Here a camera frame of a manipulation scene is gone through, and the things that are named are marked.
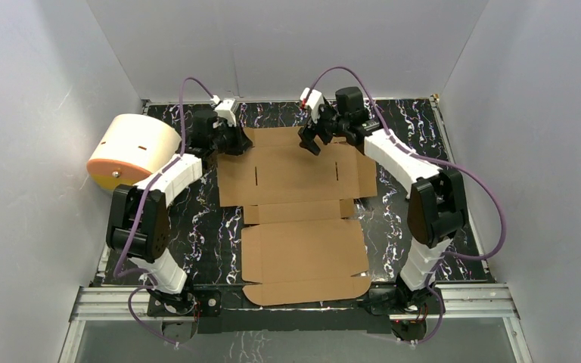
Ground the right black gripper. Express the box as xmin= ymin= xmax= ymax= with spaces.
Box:
xmin=298 ymin=101 xmax=349 ymax=156

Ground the brown cardboard box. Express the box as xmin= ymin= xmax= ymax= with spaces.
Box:
xmin=217 ymin=127 xmax=377 ymax=306

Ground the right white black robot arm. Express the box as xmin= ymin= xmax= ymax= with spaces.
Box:
xmin=298 ymin=87 xmax=468 ymax=313

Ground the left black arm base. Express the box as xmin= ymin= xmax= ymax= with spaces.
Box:
xmin=147 ymin=283 xmax=222 ymax=343

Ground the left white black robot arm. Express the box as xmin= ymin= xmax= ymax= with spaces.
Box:
xmin=106 ymin=107 xmax=253 ymax=315

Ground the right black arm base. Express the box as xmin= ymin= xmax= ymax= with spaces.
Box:
xmin=358 ymin=278 xmax=446 ymax=346

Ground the cream cylindrical drum device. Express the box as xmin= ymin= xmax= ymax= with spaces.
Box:
xmin=86 ymin=113 xmax=181 ymax=191

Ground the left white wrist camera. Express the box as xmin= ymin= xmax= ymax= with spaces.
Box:
xmin=211 ymin=95 xmax=238 ymax=127

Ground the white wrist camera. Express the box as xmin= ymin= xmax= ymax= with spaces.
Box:
xmin=300 ymin=88 xmax=324 ymax=123
xmin=211 ymin=95 xmax=238 ymax=127

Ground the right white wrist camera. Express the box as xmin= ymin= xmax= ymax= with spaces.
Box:
xmin=300 ymin=88 xmax=324 ymax=123

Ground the aluminium front frame rail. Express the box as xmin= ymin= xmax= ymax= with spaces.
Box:
xmin=70 ymin=284 xmax=517 ymax=322

